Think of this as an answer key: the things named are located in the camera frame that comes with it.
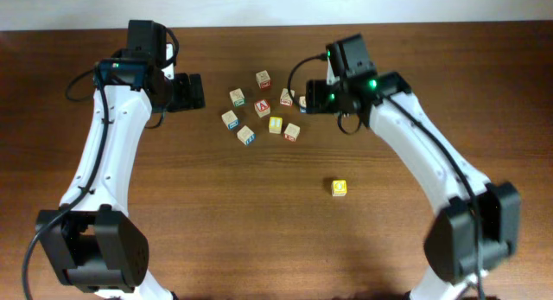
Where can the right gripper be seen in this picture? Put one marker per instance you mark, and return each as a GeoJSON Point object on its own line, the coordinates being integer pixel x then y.
{"type": "Point", "coordinates": [314, 98]}

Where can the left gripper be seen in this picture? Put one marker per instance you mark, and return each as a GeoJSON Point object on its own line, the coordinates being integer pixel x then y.
{"type": "Point", "coordinates": [184, 100]}

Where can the wooden block blue side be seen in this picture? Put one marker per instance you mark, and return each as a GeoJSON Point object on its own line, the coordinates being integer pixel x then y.
{"type": "Point", "coordinates": [230, 120]}
{"type": "Point", "coordinates": [246, 135]}
{"type": "Point", "coordinates": [303, 104]}

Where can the wooden block red side bottom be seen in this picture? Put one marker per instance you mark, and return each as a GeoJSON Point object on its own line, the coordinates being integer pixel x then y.
{"type": "Point", "coordinates": [291, 132]}

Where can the wooden block red side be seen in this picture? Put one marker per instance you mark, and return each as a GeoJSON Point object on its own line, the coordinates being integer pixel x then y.
{"type": "Point", "coordinates": [263, 79]}
{"type": "Point", "coordinates": [286, 97]}
{"type": "Point", "coordinates": [291, 132]}

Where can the yellow letter O block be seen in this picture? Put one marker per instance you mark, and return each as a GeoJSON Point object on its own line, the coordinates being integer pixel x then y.
{"type": "Point", "coordinates": [339, 188]}

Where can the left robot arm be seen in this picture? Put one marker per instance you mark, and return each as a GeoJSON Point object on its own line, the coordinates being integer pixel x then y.
{"type": "Point", "coordinates": [89, 239]}

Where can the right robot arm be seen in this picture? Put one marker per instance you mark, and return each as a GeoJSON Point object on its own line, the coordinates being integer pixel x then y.
{"type": "Point", "coordinates": [476, 223]}

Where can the wooden block red side right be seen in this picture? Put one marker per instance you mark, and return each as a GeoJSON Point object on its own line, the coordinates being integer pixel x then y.
{"type": "Point", "coordinates": [286, 97]}

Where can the wooden block green side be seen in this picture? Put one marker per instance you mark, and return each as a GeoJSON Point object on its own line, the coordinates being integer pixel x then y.
{"type": "Point", "coordinates": [237, 97]}

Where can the yellow top block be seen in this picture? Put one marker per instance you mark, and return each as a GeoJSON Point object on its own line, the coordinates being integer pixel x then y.
{"type": "Point", "coordinates": [275, 125]}

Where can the red letter A block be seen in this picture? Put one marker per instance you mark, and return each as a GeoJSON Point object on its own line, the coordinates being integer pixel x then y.
{"type": "Point", "coordinates": [262, 108]}

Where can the top wooden block red side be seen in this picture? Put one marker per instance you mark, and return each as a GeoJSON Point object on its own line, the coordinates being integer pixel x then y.
{"type": "Point", "coordinates": [263, 79]}

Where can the wooden block blue side bottom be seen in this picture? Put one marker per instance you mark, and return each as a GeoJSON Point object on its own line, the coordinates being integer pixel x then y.
{"type": "Point", "coordinates": [246, 135]}

